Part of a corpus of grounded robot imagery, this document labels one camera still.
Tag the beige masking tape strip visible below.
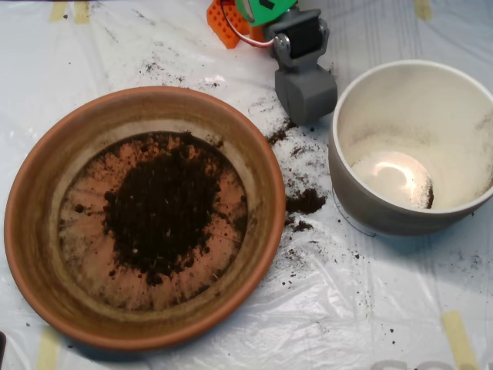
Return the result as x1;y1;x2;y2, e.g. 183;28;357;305
414;0;433;21
441;311;478;370
74;0;92;25
35;327;61;370
49;0;67;22

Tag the large spilled soil clump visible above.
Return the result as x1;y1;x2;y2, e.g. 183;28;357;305
285;187;327;214

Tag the small spilled soil clump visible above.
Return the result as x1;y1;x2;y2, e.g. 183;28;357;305
284;217;314;233

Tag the red white servo cable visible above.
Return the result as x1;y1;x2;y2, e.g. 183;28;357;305
219;0;278;49

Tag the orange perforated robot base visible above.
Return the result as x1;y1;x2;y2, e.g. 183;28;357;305
206;0;267;50

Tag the clear plastic sheet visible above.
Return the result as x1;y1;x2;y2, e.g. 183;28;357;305
0;0;493;370

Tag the terracotta clay bowl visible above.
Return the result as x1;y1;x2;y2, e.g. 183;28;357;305
3;85;287;352

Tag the white ceramic pot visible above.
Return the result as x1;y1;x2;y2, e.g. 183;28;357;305
327;59;493;237

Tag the elongated spilled soil clump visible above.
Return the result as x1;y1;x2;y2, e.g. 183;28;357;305
265;119;297;146

